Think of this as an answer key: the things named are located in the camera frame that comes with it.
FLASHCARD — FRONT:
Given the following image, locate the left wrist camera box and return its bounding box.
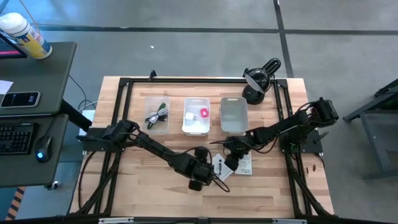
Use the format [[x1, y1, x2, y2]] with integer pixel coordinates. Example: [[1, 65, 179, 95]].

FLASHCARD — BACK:
[[199, 165, 215, 185]]

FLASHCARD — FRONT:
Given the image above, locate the black metal table frame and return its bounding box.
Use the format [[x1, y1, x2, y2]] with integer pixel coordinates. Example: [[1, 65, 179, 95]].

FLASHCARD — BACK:
[[70, 70, 335, 218]]

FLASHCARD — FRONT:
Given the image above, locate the black desk monitor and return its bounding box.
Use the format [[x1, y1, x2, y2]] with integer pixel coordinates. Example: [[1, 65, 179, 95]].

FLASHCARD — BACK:
[[0, 32, 28, 59]]

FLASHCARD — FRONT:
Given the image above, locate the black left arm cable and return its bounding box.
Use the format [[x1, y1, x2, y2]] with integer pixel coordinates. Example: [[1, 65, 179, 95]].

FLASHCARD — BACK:
[[212, 176, 231, 194]]

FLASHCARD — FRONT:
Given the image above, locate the clear plastic bin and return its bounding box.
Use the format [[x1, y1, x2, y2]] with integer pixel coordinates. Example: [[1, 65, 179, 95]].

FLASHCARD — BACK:
[[143, 96, 171, 134]]

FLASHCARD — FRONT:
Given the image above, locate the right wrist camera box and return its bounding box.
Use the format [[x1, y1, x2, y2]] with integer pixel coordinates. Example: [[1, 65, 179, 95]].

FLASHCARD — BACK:
[[224, 154, 241, 172]]

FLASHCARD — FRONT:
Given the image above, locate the black smartphone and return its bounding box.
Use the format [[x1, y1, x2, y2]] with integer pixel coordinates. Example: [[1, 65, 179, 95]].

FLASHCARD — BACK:
[[0, 91, 42, 109]]

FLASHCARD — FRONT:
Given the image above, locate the dark metal side table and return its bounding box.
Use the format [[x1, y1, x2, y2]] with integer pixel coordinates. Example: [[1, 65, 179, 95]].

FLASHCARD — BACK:
[[343, 77, 398, 180]]

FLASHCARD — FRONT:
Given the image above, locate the grey plastic bin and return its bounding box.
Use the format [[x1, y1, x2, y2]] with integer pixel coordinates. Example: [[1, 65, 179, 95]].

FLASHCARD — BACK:
[[220, 96, 249, 136]]

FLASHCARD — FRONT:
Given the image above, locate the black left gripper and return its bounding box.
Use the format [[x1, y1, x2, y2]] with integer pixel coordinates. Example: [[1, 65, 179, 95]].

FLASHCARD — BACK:
[[185, 146, 209, 192]]

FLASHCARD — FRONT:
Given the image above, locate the white product box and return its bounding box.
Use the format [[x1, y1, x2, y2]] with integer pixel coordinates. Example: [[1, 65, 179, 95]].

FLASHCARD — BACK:
[[234, 151, 253, 175]]

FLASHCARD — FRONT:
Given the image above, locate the black keyboard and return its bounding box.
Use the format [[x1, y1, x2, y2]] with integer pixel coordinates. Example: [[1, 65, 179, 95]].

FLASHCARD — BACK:
[[0, 123, 35, 156]]

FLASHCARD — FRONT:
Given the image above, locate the black desk lamp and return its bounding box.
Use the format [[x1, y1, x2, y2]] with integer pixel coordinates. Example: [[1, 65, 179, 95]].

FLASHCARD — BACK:
[[241, 57, 282, 106]]

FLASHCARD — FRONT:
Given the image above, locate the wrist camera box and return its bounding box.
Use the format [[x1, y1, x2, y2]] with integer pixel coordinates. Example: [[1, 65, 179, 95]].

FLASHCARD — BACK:
[[224, 154, 241, 172], [199, 165, 215, 185]]

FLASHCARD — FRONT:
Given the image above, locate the white cable bundle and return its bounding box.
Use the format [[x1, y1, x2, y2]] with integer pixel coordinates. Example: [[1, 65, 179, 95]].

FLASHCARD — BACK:
[[145, 108, 169, 124]]

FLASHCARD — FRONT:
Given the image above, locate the white power strip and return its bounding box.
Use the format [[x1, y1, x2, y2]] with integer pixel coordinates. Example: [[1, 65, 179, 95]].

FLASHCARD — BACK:
[[78, 108, 96, 137]]

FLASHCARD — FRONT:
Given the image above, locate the black green cable bundle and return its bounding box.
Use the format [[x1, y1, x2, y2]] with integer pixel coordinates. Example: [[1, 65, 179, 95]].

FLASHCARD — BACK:
[[146, 101, 168, 131]]

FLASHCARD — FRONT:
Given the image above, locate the dark grey desk surface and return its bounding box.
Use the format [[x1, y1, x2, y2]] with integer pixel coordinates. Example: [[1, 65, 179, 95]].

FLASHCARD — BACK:
[[0, 113, 70, 189], [0, 41, 78, 118]]

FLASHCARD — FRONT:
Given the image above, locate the white green acer box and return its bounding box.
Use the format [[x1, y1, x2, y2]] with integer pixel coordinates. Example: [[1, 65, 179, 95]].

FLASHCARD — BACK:
[[212, 152, 234, 182]]

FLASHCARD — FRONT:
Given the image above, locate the white paper sheet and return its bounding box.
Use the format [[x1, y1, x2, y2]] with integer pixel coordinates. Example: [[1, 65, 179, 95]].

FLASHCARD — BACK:
[[0, 80, 14, 95]]

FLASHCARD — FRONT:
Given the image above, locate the black computer mouse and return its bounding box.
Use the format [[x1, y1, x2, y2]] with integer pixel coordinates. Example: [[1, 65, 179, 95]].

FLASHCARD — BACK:
[[34, 135, 53, 164]]

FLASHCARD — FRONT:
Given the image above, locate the white plastic bin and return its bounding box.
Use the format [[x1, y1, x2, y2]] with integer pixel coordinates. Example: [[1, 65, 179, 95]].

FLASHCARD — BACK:
[[182, 97, 211, 137]]

